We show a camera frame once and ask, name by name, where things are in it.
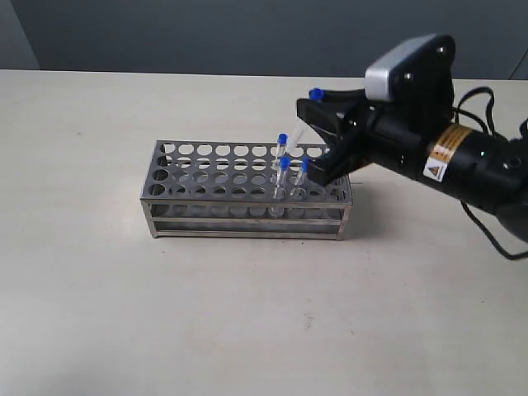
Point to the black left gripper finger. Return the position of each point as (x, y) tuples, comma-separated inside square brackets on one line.
[(339, 160)]

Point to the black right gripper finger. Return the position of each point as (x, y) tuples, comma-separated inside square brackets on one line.
[(332, 114)]

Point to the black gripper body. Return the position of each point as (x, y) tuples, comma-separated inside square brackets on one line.
[(391, 135)]

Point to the blue-capped tube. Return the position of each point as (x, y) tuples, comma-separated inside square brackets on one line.
[(301, 175), (280, 150), (279, 192), (298, 132)]

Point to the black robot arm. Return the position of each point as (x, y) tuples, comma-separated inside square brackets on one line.
[(478, 169)]

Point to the stainless steel test tube rack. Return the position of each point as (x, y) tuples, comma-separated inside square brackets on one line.
[(220, 189)]

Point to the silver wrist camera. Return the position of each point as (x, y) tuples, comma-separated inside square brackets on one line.
[(412, 81)]

